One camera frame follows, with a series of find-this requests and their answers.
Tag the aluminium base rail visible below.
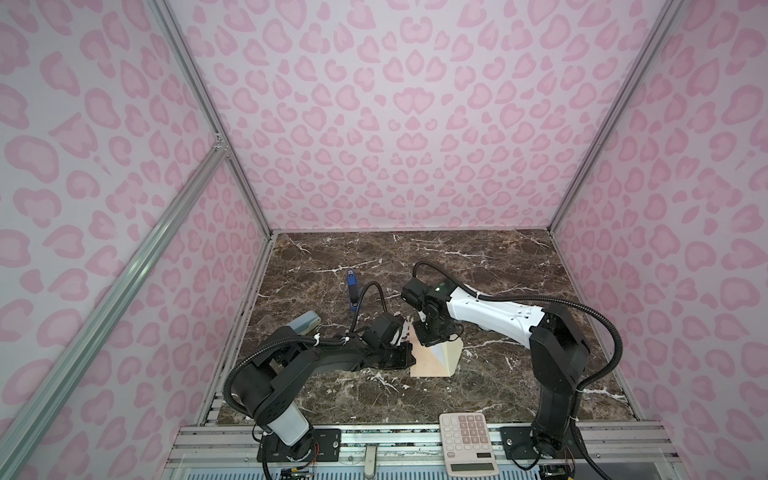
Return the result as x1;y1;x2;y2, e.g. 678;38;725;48
161;421;688;479

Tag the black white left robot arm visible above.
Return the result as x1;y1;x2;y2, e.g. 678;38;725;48
222;312;416;452

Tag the peach pink envelope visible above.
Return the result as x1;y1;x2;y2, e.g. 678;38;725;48
408;325;464;378

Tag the white letter paper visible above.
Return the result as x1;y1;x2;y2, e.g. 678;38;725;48
431;344;449;372

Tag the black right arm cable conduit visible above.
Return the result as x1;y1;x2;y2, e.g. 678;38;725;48
411;260;624;480

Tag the diagonal aluminium frame bar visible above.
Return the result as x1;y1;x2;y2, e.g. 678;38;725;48
1;142;228;479

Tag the pink white calculator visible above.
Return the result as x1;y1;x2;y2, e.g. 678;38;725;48
439;413;500;478

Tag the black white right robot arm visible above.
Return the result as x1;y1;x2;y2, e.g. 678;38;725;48
401;277;590;456

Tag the white clip on rail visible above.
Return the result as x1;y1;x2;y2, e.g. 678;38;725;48
363;444;377;480

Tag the grey blue rectangular box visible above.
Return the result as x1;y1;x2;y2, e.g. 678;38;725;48
288;310;321;335

